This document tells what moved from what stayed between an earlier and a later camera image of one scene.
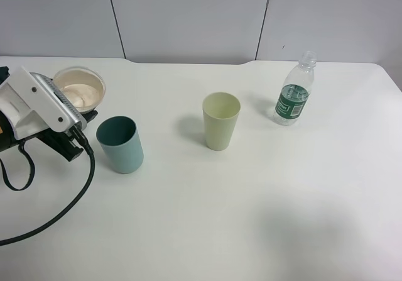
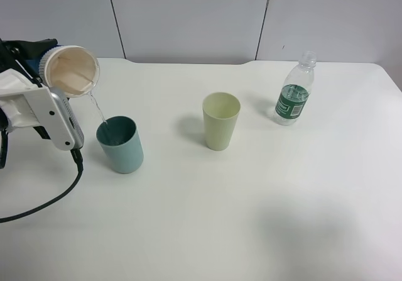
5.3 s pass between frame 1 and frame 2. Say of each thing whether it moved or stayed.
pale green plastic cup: stayed
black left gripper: moved
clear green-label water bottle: stayed
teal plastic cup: stayed
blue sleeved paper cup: moved
